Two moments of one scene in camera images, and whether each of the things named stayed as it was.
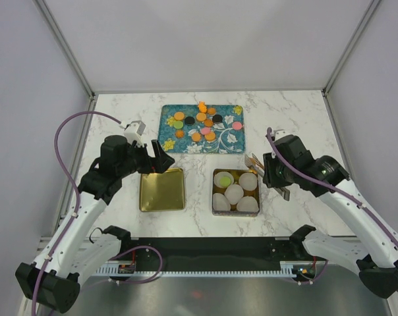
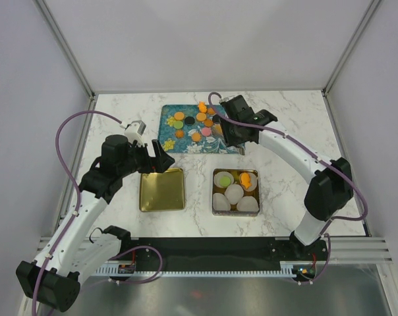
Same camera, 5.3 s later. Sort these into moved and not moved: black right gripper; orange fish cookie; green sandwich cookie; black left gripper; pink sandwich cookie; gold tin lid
Moved: orange fish cookie; black right gripper
Not moved: gold tin lid; black left gripper; green sandwich cookie; pink sandwich cookie
